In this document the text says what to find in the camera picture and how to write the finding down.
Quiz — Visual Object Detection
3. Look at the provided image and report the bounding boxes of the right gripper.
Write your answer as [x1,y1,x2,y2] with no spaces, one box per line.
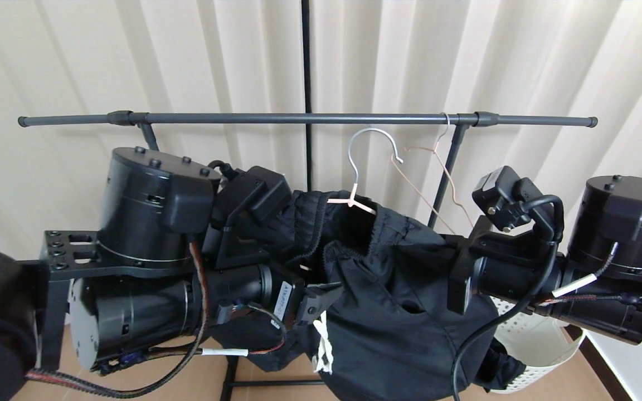
[447,244,563,316]

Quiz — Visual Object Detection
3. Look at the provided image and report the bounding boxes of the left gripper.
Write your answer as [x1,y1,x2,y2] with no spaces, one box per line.
[205,263,345,330]

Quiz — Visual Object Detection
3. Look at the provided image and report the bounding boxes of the black shorts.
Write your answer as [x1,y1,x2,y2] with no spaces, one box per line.
[208,189,501,401]

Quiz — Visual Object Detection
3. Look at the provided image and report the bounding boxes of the pink clothes hanger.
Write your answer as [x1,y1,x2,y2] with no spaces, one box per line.
[327,128,405,216]
[390,113,475,236]

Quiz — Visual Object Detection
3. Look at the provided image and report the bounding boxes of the white laundry basket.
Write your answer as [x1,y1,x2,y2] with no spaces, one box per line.
[488,295,587,395]

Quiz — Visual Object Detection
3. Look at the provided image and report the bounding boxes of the black clothes rack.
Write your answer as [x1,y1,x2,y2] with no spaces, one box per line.
[18,110,599,401]

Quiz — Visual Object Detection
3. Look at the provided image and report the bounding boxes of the black garment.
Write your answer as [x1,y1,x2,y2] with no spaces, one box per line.
[476,336,527,392]

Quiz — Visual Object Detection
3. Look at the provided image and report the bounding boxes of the white curtain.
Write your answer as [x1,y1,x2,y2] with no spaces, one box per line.
[0,0,308,262]
[310,0,642,299]

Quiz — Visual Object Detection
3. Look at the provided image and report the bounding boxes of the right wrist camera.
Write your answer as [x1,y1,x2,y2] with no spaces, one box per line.
[469,165,566,257]

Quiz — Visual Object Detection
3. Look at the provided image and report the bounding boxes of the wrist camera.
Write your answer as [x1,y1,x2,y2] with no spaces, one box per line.
[469,165,566,257]
[208,160,295,272]

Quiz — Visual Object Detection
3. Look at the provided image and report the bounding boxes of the black cable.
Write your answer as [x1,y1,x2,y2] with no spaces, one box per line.
[451,195,566,401]

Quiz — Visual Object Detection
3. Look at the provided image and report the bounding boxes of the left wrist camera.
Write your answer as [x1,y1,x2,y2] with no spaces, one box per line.
[208,160,295,272]

